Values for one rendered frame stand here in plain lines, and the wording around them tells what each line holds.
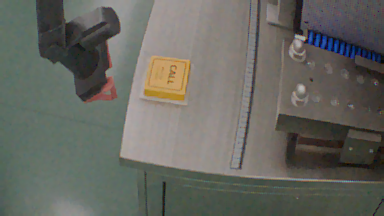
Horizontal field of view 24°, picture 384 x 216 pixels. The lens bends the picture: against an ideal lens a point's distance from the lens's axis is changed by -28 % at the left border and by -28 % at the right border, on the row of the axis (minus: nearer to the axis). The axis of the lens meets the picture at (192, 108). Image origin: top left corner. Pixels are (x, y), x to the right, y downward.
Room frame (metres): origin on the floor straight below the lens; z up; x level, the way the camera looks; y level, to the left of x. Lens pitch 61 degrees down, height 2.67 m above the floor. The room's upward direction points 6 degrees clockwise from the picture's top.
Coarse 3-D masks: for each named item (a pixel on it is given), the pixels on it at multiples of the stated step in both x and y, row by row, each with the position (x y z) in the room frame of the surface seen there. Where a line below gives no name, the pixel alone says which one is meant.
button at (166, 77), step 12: (156, 60) 1.06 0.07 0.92; (168, 60) 1.06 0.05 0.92; (180, 60) 1.06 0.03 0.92; (156, 72) 1.04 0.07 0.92; (168, 72) 1.04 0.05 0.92; (180, 72) 1.04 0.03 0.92; (156, 84) 1.01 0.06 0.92; (168, 84) 1.01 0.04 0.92; (180, 84) 1.02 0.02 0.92; (156, 96) 1.00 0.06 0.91; (168, 96) 1.00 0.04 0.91; (180, 96) 1.00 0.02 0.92
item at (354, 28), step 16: (304, 0) 1.12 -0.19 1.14; (320, 0) 1.12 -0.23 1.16; (336, 0) 1.11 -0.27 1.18; (304, 16) 1.12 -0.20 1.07; (320, 16) 1.12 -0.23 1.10; (336, 16) 1.11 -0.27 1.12; (352, 16) 1.11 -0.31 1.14; (368, 16) 1.11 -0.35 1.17; (320, 32) 1.12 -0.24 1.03; (336, 32) 1.11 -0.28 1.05; (352, 32) 1.11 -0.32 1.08; (368, 32) 1.11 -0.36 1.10; (368, 48) 1.11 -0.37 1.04
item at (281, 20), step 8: (280, 0) 1.20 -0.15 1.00; (288, 0) 1.20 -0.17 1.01; (272, 8) 1.23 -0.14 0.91; (280, 8) 1.20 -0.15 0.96; (288, 8) 1.20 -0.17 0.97; (272, 16) 1.21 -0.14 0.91; (280, 16) 1.20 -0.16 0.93; (288, 16) 1.20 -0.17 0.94; (280, 24) 1.19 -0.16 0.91; (288, 24) 1.20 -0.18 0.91
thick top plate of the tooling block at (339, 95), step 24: (288, 48) 1.06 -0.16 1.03; (312, 48) 1.07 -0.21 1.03; (288, 72) 1.01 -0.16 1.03; (312, 72) 1.02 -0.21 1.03; (336, 72) 1.03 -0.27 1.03; (360, 72) 1.04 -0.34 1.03; (288, 96) 0.96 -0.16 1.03; (312, 96) 0.97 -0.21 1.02; (336, 96) 0.97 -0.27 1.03; (360, 96) 0.98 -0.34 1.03; (288, 120) 0.92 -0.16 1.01; (312, 120) 0.92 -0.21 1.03; (336, 120) 0.92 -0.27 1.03; (360, 120) 0.93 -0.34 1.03
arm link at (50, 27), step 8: (40, 0) 0.87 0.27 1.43; (48, 0) 0.87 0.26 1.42; (56, 0) 0.88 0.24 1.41; (40, 8) 0.87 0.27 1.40; (48, 8) 0.87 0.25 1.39; (56, 8) 0.88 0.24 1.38; (40, 16) 0.87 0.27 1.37; (48, 16) 0.87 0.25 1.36; (56, 16) 0.88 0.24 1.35; (40, 24) 0.87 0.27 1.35; (48, 24) 0.87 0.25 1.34; (56, 24) 0.88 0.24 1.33; (64, 24) 0.92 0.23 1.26; (40, 32) 0.87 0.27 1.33; (48, 32) 0.87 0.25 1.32; (56, 32) 0.87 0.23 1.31; (64, 32) 0.88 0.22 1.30; (40, 40) 0.86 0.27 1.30; (48, 40) 0.87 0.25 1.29; (56, 40) 0.87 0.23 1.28; (64, 40) 0.88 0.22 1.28; (40, 48) 0.86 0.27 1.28; (40, 56) 0.86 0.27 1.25
